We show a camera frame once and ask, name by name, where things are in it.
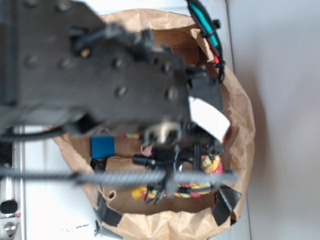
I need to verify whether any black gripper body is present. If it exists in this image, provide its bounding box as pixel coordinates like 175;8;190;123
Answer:
132;64;226;203

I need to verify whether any multicolored twisted rope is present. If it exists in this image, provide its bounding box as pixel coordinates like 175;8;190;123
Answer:
117;133;224;201

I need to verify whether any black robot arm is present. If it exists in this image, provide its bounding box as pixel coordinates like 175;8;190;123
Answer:
0;0;225;199

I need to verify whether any white paper tag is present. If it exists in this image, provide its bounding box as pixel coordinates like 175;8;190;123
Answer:
188;96;231;143

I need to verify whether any brown paper bag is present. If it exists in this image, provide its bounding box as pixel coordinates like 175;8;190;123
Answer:
42;7;256;240

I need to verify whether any blue rectangular block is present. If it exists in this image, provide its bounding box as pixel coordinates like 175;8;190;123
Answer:
90;135;115;159

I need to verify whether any grey braided cable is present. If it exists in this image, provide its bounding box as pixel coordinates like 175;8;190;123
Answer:
0;167;239;187

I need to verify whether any teal and black cable bundle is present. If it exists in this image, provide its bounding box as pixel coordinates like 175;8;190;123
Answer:
184;0;227;85

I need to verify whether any metal rail frame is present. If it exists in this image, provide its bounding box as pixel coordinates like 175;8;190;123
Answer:
0;124;27;240

